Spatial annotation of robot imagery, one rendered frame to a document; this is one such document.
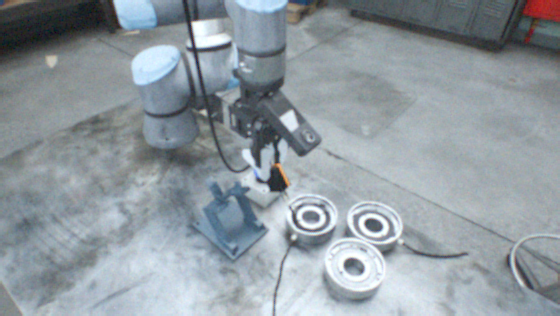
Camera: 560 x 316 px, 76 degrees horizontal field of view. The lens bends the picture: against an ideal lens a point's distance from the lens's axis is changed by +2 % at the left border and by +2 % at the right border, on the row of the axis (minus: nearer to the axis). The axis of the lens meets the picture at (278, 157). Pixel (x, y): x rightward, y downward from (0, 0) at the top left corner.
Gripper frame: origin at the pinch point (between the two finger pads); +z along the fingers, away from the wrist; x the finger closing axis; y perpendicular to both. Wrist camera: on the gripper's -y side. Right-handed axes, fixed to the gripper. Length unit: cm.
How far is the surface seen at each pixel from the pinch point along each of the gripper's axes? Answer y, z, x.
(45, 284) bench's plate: 19.9, 13.1, 39.0
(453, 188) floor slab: -13, 93, -130
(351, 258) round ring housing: -18.6, 10.6, -1.1
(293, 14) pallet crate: 216, 84, -262
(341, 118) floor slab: 72, 94, -146
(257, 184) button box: 6.4, 8.6, -1.7
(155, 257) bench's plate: 10.1, 13.1, 22.6
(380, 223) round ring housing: -18.3, 10.8, -12.2
